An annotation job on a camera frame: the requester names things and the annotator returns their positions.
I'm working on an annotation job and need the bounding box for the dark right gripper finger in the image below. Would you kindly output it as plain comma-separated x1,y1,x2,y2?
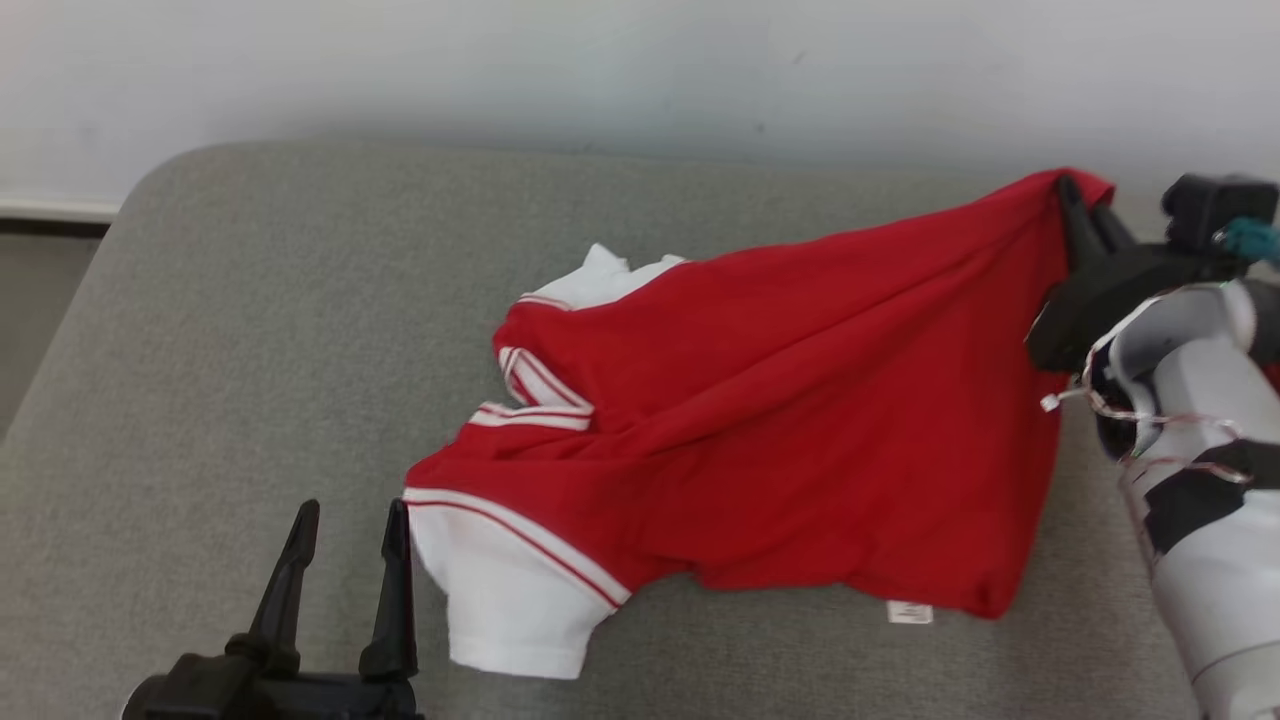
1092,205,1136,256
1055,175,1106,271

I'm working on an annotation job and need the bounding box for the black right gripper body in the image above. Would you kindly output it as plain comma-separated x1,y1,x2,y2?
1025,245,1241,373

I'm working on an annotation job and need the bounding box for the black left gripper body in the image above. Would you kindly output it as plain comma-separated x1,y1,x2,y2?
250,678,423,720

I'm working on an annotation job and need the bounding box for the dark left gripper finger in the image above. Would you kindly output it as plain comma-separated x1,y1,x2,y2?
228,500,321,676
360,499,419,679

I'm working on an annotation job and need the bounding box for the red Bulls basketball jersey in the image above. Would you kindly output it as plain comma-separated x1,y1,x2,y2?
403,168,1116,681

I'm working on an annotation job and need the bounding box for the black wall baseboard strip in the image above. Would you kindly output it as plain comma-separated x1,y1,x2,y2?
0,200,123,239

